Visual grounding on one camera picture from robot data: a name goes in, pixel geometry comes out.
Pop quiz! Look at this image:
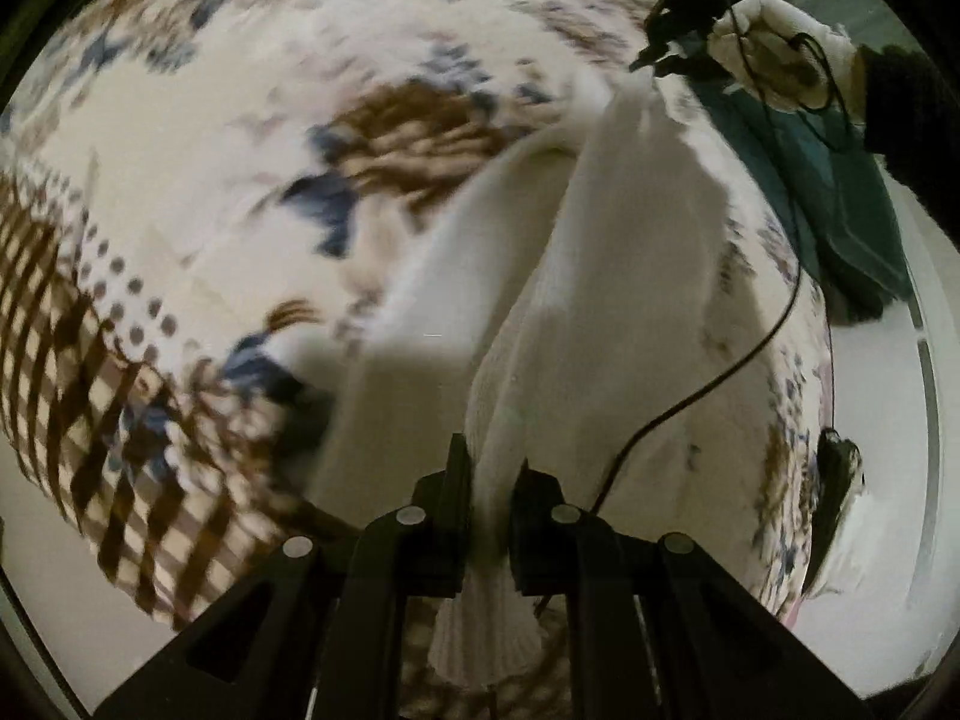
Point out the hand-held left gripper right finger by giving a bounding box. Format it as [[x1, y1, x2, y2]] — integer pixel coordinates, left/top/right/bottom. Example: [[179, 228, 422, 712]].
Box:
[[509, 460, 875, 720]]

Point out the patterned brown blue blanket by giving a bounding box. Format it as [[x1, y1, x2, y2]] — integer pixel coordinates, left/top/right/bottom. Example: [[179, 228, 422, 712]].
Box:
[[0, 0, 837, 720]]

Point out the white knit garment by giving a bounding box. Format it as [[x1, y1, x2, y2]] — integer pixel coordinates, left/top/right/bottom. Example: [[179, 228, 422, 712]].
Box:
[[309, 79, 730, 687]]

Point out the person's right hand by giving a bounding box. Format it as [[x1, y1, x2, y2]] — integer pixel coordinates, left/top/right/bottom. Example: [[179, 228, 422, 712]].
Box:
[[707, 0, 865, 115]]

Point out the black cable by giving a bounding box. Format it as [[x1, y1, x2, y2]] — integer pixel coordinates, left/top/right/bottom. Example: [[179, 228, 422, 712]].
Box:
[[591, 0, 857, 517]]

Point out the dark cloth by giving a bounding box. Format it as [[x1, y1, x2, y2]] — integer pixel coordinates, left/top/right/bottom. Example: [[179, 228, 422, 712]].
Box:
[[804, 426, 863, 595]]

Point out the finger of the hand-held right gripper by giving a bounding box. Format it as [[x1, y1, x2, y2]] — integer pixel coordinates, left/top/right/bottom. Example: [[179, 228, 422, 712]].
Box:
[[628, 34, 732, 81]]

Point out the teal cloth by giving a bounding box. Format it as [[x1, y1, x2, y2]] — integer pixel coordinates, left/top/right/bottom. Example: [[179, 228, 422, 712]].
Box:
[[688, 79, 914, 327]]

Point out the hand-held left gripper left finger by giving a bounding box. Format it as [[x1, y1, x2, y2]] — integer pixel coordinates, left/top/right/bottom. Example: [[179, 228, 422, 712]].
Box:
[[94, 433, 475, 720]]

